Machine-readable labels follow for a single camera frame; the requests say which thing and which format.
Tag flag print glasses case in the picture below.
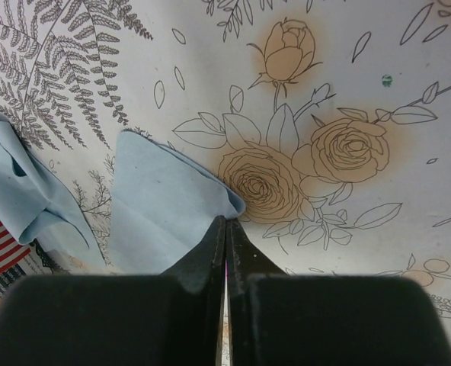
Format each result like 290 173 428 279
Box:
0 221 69 303

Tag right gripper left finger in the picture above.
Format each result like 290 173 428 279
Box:
0 217 226 365

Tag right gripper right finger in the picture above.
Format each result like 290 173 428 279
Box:
225 220 451 365

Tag floral table mat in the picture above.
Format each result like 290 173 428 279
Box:
0 1 451 337

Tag light blue cleaning cloth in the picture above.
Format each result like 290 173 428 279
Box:
0 121 246 274

